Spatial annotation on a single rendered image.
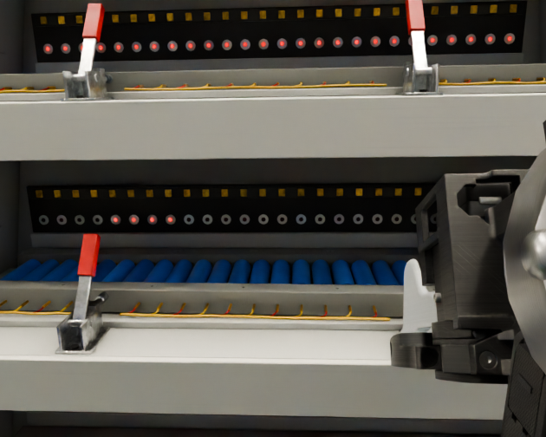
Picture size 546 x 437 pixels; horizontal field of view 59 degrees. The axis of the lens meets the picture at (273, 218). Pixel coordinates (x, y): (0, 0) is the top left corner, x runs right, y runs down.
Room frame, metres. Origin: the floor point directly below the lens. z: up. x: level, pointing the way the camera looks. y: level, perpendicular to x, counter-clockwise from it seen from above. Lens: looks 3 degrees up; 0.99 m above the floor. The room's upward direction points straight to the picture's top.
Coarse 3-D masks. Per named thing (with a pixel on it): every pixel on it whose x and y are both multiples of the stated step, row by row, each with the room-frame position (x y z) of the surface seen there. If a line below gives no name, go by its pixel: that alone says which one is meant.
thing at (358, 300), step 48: (0, 288) 0.44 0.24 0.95; (48, 288) 0.43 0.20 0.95; (96, 288) 0.43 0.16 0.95; (144, 288) 0.43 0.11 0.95; (192, 288) 0.43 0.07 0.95; (240, 288) 0.43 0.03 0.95; (288, 288) 0.43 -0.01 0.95; (336, 288) 0.42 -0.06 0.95; (384, 288) 0.42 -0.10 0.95; (432, 288) 0.42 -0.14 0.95
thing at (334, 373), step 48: (0, 240) 0.53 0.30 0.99; (48, 240) 0.54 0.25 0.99; (144, 240) 0.54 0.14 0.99; (192, 240) 0.53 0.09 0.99; (240, 240) 0.53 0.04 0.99; (288, 240) 0.53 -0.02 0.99; (336, 240) 0.53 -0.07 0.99; (384, 240) 0.52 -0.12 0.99; (0, 336) 0.40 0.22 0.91; (48, 336) 0.40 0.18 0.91; (144, 336) 0.40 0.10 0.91; (192, 336) 0.40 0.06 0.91; (240, 336) 0.39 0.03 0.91; (288, 336) 0.39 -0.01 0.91; (336, 336) 0.39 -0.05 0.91; (384, 336) 0.39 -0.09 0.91; (0, 384) 0.38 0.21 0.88; (48, 384) 0.37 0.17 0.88; (96, 384) 0.37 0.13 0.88; (144, 384) 0.37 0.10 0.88; (192, 384) 0.37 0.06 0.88; (240, 384) 0.36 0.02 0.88; (288, 384) 0.36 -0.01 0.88; (336, 384) 0.36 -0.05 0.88; (384, 384) 0.36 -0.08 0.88; (432, 384) 0.36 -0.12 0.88; (480, 384) 0.35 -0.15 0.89
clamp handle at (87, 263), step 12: (84, 240) 0.40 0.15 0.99; (96, 240) 0.40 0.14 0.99; (84, 252) 0.40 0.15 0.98; (96, 252) 0.40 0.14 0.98; (84, 264) 0.39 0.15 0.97; (96, 264) 0.40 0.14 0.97; (84, 276) 0.39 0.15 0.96; (84, 288) 0.39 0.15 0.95; (84, 300) 0.39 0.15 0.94; (84, 312) 0.38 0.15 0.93
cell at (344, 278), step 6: (336, 264) 0.49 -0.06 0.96; (342, 264) 0.49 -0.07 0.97; (336, 270) 0.48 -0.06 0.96; (342, 270) 0.48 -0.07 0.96; (348, 270) 0.48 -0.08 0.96; (336, 276) 0.47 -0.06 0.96; (342, 276) 0.46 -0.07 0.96; (348, 276) 0.46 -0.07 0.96; (336, 282) 0.46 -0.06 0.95; (342, 282) 0.45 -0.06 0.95; (348, 282) 0.45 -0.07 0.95
